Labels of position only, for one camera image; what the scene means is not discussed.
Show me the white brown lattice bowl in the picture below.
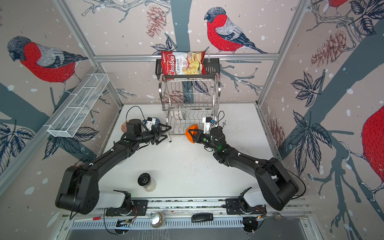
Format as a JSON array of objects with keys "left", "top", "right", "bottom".
[{"left": 172, "top": 111, "right": 181, "bottom": 121}]

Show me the red white screwdriver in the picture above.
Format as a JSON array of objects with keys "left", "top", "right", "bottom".
[{"left": 74, "top": 216, "right": 101, "bottom": 223}]

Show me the black remote device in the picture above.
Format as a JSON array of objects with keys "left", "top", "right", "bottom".
[{"left": 191, "top": 213, "right": 214, "bottom": 223}]

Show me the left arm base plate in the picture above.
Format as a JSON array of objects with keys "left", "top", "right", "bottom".
[{"left": 105, "top": 200, "right": 148, "bottom": 218}]

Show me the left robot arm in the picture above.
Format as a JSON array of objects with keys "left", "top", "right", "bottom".
[{"left": 55, "top": 118, "right": 172, "bottom": 215}]

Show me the steel two-tier dish rack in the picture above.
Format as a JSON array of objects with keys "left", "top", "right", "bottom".
[{"left": 159, "top": 74, "right": 221, "bottom": 137}]

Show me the red cassava chips bag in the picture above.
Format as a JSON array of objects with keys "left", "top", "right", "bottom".
[{"left": 161, "top": 51, "right": 207, "bottom": 76}]

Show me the dark blue patterned bowl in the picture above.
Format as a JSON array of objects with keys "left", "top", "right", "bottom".
[{"left": 144, "top": 117, "right": 161, "bottom": 130}]

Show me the white wire wall basket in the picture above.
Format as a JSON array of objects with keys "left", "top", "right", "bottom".
[{"left": 48, "top": 73, "right": 110, "bottom": 138}]

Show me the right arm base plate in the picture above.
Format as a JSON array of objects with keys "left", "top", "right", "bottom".
[{"left": 223, "top": 199, "right": 267, "bottom": 216}]

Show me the metal spoon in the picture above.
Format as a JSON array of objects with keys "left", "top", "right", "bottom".
[{"left": 273, "top": 212, "right": 308, "bottom": 221}]

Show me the orange plastic bowl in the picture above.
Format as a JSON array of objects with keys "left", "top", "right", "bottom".
[{"left": 185, "top": 125, "right": 199, "bottom": 144}]

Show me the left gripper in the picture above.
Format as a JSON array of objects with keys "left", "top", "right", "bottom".
[{"left": 136, "top": 123, "right": 172, "bottom": 144}]

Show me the black lidded glass jar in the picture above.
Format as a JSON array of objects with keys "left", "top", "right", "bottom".
[{"left": 138, "top": 173, "right": 156, "bottom": 193}]

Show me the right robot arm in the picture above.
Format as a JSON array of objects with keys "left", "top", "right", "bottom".
[{"left": 186, "top": 126, "right": 299, "bottom": 211}]

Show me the round silver object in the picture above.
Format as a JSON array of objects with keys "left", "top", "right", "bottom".
[{"left": 150, "top": 212, "right": 166, "bottom": 228}]

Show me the red patterned bowl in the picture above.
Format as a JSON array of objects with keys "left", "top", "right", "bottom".
[{"left": 121, "top": 122, "right": 127, "bottom": 133}]

